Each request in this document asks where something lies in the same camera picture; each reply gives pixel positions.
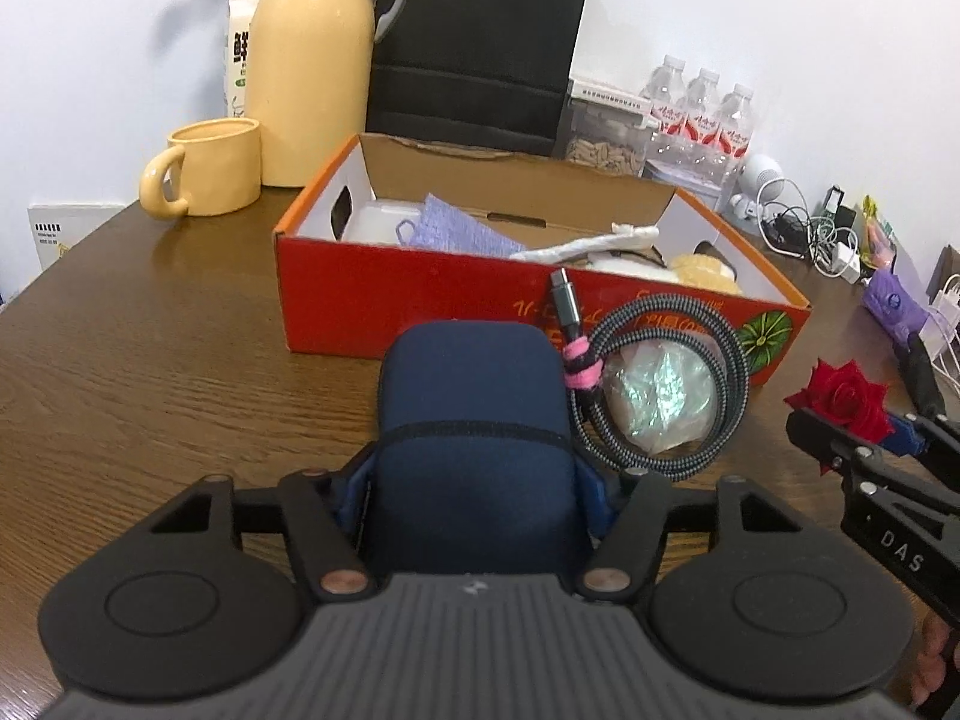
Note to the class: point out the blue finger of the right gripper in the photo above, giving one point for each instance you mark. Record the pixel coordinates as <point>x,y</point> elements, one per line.
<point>904,439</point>

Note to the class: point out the finger of the right gripper outside view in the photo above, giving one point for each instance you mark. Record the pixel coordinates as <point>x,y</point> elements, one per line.
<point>832,442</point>

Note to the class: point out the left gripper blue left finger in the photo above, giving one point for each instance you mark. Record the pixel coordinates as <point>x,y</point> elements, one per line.
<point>350,487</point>

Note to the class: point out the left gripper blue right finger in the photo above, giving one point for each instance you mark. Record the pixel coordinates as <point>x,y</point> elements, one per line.
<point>600,495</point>

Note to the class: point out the red rose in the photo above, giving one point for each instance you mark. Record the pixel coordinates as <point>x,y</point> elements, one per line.
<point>843,396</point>

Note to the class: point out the navy blue pouch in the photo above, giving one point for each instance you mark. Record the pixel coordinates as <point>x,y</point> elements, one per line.
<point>474,469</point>

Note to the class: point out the yellow white plush toy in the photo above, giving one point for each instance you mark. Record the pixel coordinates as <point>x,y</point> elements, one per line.
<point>706,269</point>

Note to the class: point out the purple cloth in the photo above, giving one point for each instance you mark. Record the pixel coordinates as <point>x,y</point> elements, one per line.
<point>442,227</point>

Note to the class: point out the white cloth bag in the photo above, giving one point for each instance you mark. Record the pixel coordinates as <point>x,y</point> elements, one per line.
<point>620,238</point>

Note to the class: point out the clear plastic swab box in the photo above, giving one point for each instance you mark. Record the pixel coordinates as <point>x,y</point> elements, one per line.
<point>382,222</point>

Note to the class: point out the person's hand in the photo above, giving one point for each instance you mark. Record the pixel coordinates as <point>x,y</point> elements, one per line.
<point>930,666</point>

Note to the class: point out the iridescent round compact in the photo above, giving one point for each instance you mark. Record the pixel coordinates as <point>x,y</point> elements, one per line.
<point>661,395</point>

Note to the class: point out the purple pouch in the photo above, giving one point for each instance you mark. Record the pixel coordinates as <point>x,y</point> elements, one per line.
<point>887,300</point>

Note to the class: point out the orange red cardboard box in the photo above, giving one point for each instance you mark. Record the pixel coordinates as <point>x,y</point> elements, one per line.
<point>353,299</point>

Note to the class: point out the middle water bottle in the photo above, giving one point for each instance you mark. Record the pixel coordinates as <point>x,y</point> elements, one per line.
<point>700,128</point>

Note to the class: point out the water bottle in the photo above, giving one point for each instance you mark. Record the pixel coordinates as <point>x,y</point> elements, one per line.
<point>700,128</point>
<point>736,127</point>
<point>666,93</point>

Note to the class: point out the right water bottle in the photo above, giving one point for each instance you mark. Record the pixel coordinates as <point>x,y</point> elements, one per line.
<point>736,127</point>

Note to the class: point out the left water bottle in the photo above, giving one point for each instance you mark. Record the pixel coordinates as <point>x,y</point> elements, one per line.
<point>666,93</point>

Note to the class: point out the clear seed container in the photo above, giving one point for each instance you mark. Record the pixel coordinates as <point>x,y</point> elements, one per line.
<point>604,127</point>

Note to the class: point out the yellow ceramic mug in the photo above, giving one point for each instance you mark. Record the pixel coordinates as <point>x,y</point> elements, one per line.
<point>210,168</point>

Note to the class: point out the yellow thermos jug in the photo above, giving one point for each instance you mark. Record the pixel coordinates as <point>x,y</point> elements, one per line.
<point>308,79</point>

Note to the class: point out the black paper bag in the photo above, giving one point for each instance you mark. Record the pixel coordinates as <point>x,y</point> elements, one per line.
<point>491,73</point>

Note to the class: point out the white milk carton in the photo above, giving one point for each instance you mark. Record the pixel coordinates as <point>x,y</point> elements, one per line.
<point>236,48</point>

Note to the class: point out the white round camera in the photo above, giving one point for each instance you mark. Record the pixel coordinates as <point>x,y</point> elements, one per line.
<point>760,180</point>

